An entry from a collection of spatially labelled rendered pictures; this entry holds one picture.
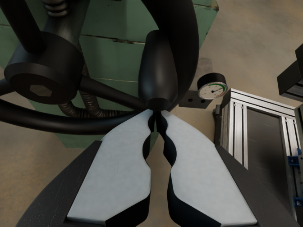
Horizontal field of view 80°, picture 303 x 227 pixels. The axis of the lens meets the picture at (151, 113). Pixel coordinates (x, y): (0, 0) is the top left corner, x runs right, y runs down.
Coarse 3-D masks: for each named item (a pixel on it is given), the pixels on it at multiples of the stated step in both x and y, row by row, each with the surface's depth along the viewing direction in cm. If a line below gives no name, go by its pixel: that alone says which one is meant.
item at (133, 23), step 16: (32, 0) 29; (96, 0) 29; (112, 0) 29; (128, 0) 29; (0, 16) 32; (96, 16) 31; (112, 16) 31; (128, 16) 31; (144, 16) 31; (208, 16) 31; (96, 32) 34; (112, 32) 34; (128, 32) 34; (144, 32) 34
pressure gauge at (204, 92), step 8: (200, 80) 40; (208, 80) 38; (216, 80) 37; (224, 80) 38; (200, 88) 39; (208, 88) 39; (216, 88) 39; (224, 88) 39; (200, 96) 41; (208, 96) 42; (216, 96) 42
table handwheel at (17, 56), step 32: (0, 0) 11; (160, 0) 11; (32, 32) 14; (64, 32) 19; (192, 32) 13; (32, 64) 15; (64, 64) 16; (192, 64) 16; (32, 96) 18; (64, 96) 18; (128, 96) 22; (32, 128) 27; (64, 128) 28; (96, 128) 28
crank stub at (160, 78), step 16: (160, 32) 13; (144, 48) 12; (160, 48) 11; (144, 64) 11; (160, 64) 11; (144, 80) 10; (160, 80) 10; (176, 80) 11; (144, 96) 10; (160, 96) 10; (176, 96) 11
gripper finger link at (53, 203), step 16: (96, 144) 9; (80, 160) 8; (64, 176) 7; (80, 176) 7; (48, 192) 6; (64, 192) 7; (32, 208) 6; (48, 208) 6; (64, 208) 6; (16, 224) 6; (32, 224) 6; (48, 224) 6; (64, 224) 6; (80, 224) 6; (96, 224) 6
